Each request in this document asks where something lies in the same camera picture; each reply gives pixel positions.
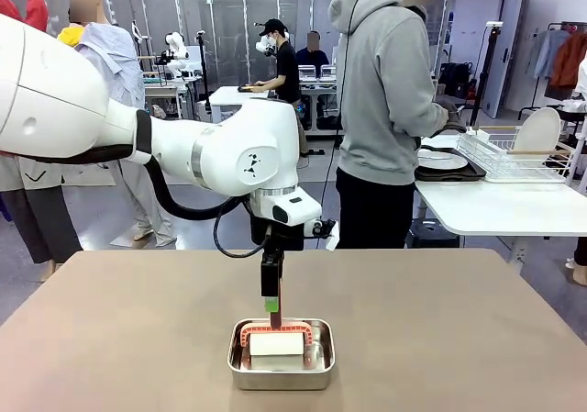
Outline orange hanging jacket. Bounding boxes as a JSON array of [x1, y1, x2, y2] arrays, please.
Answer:
[[548, 30, 587, 90]]

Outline stainless steel rectangular tray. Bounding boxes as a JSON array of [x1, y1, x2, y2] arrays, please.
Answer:
[[227, 317, 338, 392]]

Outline person in white clothes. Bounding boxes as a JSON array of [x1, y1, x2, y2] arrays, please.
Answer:
[[565, 58, 587, 287]]

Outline black hanging cable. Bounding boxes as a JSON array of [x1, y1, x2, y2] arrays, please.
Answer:
[[318, 0, 373, 250]]

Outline white wire dish rack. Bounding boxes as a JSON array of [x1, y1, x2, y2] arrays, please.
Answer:
[[456, 125, 580, 184]]

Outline white door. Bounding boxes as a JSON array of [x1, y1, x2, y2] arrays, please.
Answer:
[[450, 0, 527, 120]]

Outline person in beige coat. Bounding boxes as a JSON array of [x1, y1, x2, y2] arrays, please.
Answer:
[[0, 152, 84, 284]]

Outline white round plate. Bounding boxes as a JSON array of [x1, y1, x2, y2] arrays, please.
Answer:
[[515, 106, 563, 157], [416, 148, 470, 172]]

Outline white side table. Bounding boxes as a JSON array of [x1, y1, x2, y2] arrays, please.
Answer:
[[414, 134, 587, 239]]

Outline dark serving tray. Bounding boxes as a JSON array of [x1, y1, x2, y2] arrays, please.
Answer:
[[415, 145, 488, 183]]

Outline black camera tripod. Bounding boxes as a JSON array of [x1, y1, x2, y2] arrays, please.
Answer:
[[195, 29, 214, 113]]

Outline black bag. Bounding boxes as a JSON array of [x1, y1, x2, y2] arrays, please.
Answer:
[[438, 61, 473, 101]]

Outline black clothes rack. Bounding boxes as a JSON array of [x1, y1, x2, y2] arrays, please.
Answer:
[[517, 19, 587, 119]]

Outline light blue hanging shirt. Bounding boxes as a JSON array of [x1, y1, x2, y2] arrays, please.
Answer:
[[526, 28, 570, 83]]

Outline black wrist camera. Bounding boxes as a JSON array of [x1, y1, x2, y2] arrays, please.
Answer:
[[313, 217, 338, 240]]

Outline person in grey hoodie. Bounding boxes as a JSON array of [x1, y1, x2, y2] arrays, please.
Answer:
[[327, 0, 465, 251]]

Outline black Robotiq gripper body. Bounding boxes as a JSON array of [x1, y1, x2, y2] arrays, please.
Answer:
[[250, 213, 305, 254]]

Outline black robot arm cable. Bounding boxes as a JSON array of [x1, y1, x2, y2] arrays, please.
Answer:
[[136, 108, 271, 260]]

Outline black stand white top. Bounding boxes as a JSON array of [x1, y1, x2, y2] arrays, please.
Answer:
[[470, 19, 504, 134]]

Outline dark grey dish cloth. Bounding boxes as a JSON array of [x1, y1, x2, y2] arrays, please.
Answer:
[[430, 98, 468, 139]]

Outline person in red top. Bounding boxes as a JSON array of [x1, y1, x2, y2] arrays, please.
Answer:
[[0, 0, 50, 33]]

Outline white work table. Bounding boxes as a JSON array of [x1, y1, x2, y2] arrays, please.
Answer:
[[208, 84, 282, 125]]

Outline seated person in blue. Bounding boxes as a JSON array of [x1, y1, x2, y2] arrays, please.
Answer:
[[295, 29, 331, 68]]

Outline person in black with headset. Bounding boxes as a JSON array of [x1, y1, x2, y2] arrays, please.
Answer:
[[238, 17, 309, 157]]

